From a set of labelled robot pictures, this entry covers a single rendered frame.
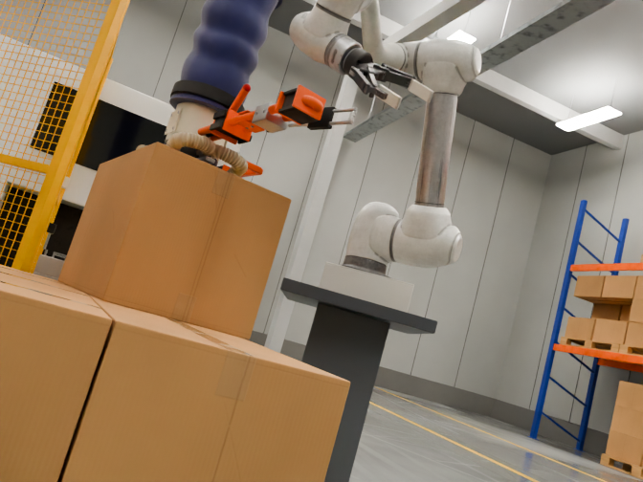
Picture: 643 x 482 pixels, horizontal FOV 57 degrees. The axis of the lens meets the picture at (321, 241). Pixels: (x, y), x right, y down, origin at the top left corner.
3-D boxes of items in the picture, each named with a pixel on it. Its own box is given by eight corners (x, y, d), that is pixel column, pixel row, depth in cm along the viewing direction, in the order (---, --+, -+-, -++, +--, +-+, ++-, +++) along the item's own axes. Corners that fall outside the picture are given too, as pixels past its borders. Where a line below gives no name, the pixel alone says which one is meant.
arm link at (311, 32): (316, 66, 151) (338, 16, 145) (276, 39, 157) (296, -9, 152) (339, 72, 159) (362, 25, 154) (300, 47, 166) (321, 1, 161)
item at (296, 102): (273, 111, 131) (279, 91, 132) (299, 125, 135) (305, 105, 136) (293, 105, 124) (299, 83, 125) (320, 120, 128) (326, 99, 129)
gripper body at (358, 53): (358, 73, 155) (384, 89, 151) (337, 75, 150) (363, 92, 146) (367, 45, 151) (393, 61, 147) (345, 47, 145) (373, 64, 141)
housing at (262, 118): (250, 122, 142) (254, 105, 143) (273, 134, 146) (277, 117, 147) (263, 118, 137) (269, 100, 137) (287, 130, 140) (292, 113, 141)
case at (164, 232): (56, 280, 186) (99, 164, 192) (173, 313, 207) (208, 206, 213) (101, 300, 136) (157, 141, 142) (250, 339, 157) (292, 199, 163)
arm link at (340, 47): (320, 68, 152) (336, 78, 150) (330, 34, 147) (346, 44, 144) (343, 65, 159) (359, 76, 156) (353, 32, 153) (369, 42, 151)
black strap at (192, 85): (159, 98, 185) (164, 87, 185) (223, 130, 197) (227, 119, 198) (187, 85, 166) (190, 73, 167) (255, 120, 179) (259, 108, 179)
